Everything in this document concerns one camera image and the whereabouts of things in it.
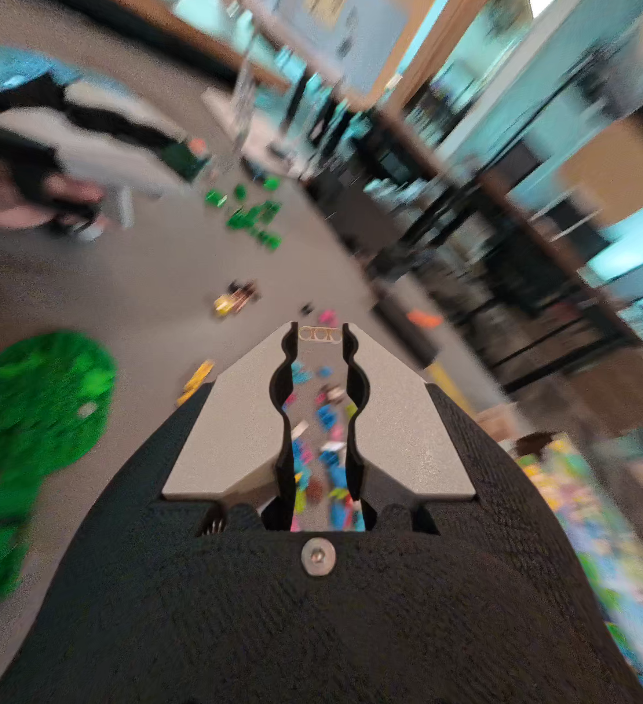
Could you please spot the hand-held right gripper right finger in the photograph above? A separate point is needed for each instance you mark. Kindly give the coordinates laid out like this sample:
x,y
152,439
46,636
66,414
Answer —
x,y
415,445

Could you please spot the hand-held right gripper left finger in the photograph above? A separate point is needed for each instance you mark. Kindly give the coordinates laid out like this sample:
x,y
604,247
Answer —
x,y
228,440

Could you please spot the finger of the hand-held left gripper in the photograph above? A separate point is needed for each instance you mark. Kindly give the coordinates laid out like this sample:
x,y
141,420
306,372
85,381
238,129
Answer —
x,y
79,148
123,113

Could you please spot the white three-stud plate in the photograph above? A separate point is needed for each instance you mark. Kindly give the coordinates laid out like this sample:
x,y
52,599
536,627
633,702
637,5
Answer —
x,y
321,335

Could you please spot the grey desk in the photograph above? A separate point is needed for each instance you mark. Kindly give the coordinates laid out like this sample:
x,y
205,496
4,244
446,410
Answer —
x,y
134,286

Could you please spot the person's left hand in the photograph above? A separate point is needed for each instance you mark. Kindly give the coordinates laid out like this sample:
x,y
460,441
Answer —
x,y
18,198

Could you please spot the yellow tape strip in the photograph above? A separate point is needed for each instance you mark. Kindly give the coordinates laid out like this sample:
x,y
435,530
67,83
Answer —
x,y
448,385

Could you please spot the pile of colourful toy bricks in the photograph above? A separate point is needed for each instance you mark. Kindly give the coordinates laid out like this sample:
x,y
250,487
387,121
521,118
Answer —
x,y
327,418

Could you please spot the black power adapter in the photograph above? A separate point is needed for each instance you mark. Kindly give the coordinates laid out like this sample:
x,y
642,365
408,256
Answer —
x,y
404,335

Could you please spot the orange brick separator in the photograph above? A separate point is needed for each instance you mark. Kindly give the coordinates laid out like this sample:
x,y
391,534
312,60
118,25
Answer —
x,y
425,319

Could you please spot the salmon brick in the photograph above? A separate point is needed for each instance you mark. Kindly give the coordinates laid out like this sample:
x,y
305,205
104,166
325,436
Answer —
x,y
243,297

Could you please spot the pink brick piece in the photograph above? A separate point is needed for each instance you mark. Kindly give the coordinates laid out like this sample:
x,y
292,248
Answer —
x,y
327,317

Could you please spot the cluster of green bricks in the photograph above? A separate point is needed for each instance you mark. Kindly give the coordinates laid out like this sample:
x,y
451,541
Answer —
x,y
255,217

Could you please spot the green brick lily pad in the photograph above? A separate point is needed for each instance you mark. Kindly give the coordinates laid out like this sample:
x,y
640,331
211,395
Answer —
x,y
40,401

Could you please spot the colourful toy set box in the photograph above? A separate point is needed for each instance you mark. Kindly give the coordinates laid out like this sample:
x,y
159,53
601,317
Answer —
x,y
602,550

